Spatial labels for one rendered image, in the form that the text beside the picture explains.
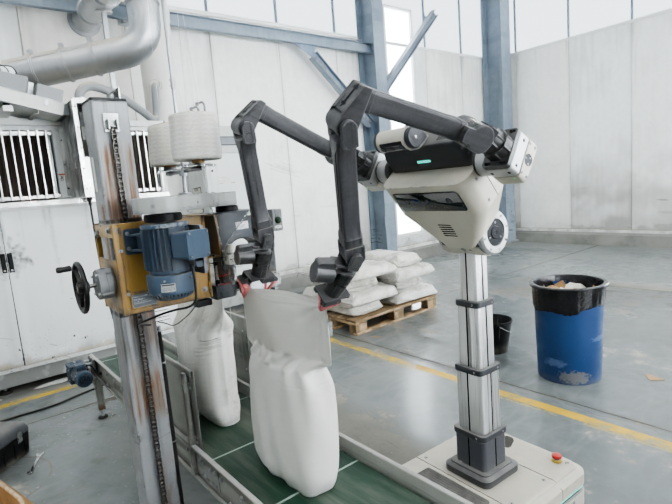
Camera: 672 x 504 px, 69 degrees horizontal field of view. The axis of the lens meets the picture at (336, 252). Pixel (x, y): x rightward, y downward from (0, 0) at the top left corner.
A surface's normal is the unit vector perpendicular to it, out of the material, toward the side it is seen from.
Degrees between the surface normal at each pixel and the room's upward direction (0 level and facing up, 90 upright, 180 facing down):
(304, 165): 91
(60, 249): 90
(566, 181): 90
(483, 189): 90
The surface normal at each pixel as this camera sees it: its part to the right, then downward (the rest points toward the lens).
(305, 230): 0.63, 0.06
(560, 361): -0.65, 0.20
